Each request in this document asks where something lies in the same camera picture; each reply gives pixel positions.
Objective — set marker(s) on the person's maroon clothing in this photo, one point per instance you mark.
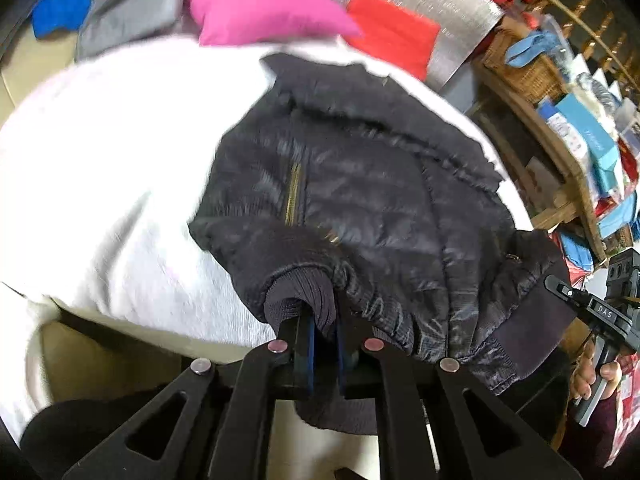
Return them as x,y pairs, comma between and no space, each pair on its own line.
600,440

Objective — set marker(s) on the red-orange pillow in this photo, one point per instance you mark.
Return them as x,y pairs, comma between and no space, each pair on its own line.
395,30

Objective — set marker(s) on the wooden stair railing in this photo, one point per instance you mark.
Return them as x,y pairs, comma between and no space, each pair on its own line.
590,15

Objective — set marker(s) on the black puffer jacket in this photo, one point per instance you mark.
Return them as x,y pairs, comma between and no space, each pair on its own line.
375,200

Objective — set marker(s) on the pink pillow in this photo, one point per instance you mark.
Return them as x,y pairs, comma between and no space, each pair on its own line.
265,5

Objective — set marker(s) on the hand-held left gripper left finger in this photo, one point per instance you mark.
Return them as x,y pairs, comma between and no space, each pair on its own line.
307,360

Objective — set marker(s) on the light blue cardboard box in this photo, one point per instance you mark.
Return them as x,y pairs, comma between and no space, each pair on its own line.
590,132

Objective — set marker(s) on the blue jacket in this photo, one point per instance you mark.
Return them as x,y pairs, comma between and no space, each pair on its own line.
60,10

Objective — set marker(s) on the light blue cloth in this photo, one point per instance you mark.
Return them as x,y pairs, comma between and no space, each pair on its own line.
530,50

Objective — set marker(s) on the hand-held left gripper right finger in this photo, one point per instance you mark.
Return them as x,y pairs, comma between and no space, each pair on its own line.
344,360

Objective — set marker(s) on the white fleece blanket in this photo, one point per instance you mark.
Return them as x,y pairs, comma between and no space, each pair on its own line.
110,170

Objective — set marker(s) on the folded blue cloth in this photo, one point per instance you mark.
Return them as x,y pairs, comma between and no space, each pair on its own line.
577,252

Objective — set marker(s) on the person's right hand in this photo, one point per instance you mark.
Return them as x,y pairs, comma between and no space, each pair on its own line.
582,377

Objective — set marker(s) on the patterned tissue pack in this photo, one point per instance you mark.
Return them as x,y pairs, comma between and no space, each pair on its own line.
565,132

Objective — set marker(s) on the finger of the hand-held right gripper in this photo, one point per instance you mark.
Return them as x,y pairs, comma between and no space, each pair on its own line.
562,287

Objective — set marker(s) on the wicker basket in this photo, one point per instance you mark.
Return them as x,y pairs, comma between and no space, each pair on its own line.
525,77

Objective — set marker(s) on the silver foil insulation mat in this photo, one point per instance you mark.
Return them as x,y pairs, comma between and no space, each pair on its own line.
450,10

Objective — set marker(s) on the grey garment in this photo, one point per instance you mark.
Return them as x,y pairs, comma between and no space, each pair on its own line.
130,15

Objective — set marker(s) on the cluttered wooden shelf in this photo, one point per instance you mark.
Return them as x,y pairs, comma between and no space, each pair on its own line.
565,200

